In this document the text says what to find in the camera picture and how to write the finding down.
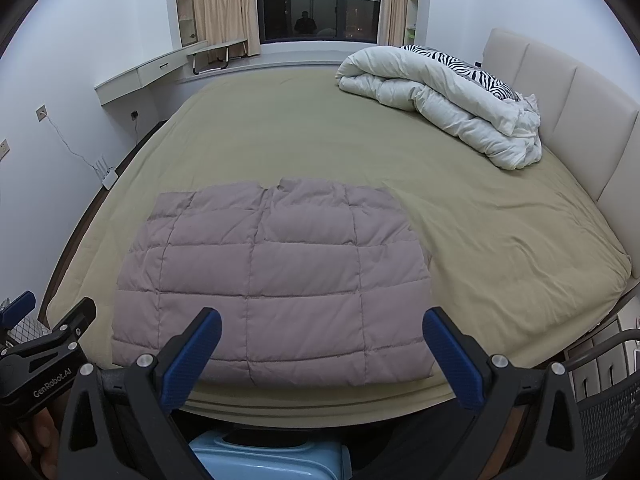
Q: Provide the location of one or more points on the white lattice basket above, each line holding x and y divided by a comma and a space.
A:
27, 327

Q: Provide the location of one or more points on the white duvet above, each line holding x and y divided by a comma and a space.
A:
450, 100

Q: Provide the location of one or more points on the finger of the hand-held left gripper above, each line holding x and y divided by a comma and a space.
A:
75, 320
17, 305

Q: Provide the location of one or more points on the zebra striped pillow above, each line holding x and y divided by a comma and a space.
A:
480, 72

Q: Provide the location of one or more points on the white router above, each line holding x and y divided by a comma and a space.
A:
107, 175

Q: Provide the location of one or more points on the bed with beige sheet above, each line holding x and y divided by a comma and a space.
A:
325, 135

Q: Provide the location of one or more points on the dark window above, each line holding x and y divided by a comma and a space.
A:
320, 0

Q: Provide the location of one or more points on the person's left hand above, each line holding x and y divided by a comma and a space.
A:
32, 432

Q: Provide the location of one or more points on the beige curtain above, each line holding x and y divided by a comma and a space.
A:
394, 5
225, 5

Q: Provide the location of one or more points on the light blue suitcase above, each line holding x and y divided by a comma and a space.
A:
270, 460

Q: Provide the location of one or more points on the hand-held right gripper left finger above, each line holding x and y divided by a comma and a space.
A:
192, 355

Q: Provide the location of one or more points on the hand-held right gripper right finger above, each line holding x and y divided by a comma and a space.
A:
452, 360

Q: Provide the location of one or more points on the white wall desk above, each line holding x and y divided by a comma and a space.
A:
150, 67

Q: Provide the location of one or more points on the black mesh chair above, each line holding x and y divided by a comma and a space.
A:
610, 420

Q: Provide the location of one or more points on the white wall shelf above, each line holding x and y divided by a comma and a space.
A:
184, 5
415, 5

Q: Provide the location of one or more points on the mauve quilted down jacket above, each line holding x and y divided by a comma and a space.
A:
275, 270

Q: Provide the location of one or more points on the white folding bench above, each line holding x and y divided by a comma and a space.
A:
220, 45

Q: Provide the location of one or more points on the white wall socket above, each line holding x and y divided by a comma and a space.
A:
41, 113
3, 148

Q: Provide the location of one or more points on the beige padded headboard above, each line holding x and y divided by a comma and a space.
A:
575, 100

